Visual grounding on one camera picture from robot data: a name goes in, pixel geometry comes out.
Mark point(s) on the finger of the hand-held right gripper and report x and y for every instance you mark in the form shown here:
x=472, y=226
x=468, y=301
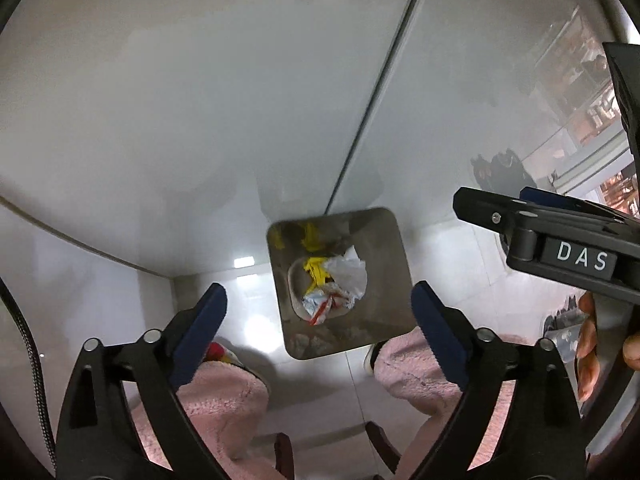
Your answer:
x=560, y=199
x=480, y=207

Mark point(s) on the stainless steel trash bin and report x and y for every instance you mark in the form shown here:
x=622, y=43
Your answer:
x=385, y=260

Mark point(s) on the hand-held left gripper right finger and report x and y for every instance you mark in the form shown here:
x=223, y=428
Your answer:
x=440, y=340

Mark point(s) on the black and white slipper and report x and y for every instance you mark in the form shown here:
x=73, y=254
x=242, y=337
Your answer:
x=372, y=360

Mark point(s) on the person's right hand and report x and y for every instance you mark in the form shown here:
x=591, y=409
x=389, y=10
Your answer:
x=586, y=360

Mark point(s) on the dark red stool leg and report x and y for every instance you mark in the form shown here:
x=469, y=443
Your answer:
x=382, y=445
x=284, y=457

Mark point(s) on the white crumpled tissue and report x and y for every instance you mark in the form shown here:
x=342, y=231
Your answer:
x=350, y=275

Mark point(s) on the yellow wrapper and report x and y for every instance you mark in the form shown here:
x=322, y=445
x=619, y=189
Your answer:
x=316, y=266

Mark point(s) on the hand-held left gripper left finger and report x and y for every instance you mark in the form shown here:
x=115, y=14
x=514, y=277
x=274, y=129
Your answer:
x=197, y=340

